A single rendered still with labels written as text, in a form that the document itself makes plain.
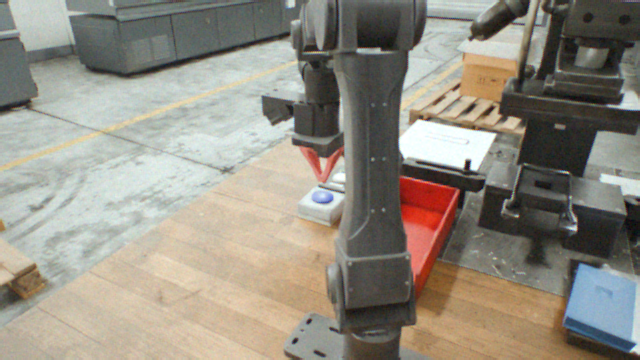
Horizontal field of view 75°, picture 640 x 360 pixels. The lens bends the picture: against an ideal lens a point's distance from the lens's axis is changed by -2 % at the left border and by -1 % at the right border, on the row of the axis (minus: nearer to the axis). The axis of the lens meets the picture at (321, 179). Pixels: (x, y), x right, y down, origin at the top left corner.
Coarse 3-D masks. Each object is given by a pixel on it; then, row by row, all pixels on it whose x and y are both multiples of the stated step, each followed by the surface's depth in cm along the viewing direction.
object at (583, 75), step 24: (576, 48) 76; (600, 48) 57; (576, 72) 57; (600, 72) 57; (504, 96) 63; (528, 96) 61; (552, 96) 61; (576, 96) 60; (600, 96) 59; (624, 96) 61; (552, 120) 61; (576, 120) 60; (600, 120) 58; (624, 120) 57
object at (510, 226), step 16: (496, 192) 70; (496, 208) 71; (544, 208) 67; (480, 224) 73; (496, 224) 72; (512, 224) 71; (592, 224) 65; (608, 224) 64; (576, 240) 67; (592, 240) 66; (608, 240) 64; (608, 256) 66
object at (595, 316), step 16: (592, 272) 60; (576, 288) 57; (592, 288) 57; (608, 288) 57; (624, 288) 57; (576, 304) 54; (592, 304) 54; (608, 304) 54; (624, 304) 54; (576, 320) 49; (592, 320) 52; (608, 320) 52; (624, 320) 52; (592, 336) 50; (608, 336) 48; (624, 336) 47
